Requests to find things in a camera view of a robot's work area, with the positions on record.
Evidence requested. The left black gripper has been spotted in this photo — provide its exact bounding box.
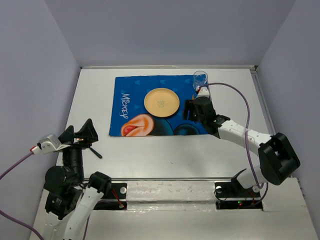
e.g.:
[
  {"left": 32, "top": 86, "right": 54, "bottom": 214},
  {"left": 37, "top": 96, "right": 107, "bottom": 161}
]
[{"left": 58, "top": 116, "right": 99, "bottom": 181}]

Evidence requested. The yellow round plate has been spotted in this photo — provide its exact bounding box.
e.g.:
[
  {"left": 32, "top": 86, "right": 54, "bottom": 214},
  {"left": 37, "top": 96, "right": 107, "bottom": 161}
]
[{"left": 143, "top": 88, "right": 180, "bottom": 118}]

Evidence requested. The clear plastic cup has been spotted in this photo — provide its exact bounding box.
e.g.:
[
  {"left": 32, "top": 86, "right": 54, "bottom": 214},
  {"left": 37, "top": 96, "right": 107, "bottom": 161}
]
[{"left": 192, "top": 70, "right": 208, "bottom": 92}]

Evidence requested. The blue Mickey placemat cloth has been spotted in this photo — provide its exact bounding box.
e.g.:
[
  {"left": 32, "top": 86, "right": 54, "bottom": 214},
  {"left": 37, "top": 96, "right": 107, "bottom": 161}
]
[{"left": 109, "top": 75, "right": 207, "bottom": 137}]

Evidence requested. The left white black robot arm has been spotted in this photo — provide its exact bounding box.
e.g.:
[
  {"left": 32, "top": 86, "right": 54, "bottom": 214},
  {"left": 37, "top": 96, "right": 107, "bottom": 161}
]
[{"left": 38, "top": 118, "right": 112, "bottom": 240}]

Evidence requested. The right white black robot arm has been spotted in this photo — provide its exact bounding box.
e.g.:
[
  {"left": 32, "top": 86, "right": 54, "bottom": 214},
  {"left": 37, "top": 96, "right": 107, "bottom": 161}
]
[{"left": 183, "top": 96, "right": 301, "bottom": 196}]

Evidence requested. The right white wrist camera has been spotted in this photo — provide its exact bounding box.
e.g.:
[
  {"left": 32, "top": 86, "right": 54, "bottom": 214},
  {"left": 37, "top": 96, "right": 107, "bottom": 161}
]
[{"left": 195, "top": 86, "right": 211, "bottom": 99}]

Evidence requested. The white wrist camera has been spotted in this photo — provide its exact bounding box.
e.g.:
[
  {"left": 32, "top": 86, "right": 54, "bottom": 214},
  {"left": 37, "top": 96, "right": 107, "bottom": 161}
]
[
  {"left": 29, "top": 133, "right": 71, "bottom": 155},
  {"left": 195, "top": 86, "right": 211, "bottom": 99}
]

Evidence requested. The gold fork green handle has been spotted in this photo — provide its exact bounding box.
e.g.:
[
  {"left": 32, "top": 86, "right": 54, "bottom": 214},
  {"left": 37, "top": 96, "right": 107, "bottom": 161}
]
[{"left": 76, "top": 138, "right": 103, "bottom": 159}]

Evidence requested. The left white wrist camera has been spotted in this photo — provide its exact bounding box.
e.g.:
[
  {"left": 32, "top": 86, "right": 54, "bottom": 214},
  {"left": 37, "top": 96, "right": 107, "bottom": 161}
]
[{"left": 29, "top": 133, "right": 71, "bottom": 155}]

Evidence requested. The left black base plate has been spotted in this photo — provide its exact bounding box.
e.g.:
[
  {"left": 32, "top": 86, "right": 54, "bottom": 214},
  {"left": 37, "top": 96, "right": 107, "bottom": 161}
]
[{"left": 94, "top": 181, "right": 128, "bottom": 211}]

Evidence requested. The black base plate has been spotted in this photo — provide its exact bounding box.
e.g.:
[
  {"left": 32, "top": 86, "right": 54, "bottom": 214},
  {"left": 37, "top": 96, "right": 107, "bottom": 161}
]
[
  {"left": 94, "top": 181, "right": 128, "bottom": 211},
  {"left": 213, "top": 182, "right": 263, "bottom": 210}
]

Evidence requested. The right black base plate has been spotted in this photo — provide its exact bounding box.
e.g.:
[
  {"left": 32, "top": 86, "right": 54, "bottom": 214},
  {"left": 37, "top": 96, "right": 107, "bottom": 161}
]
[{"left": 213, "top": 182, "right": 263, "bottom": 210}]

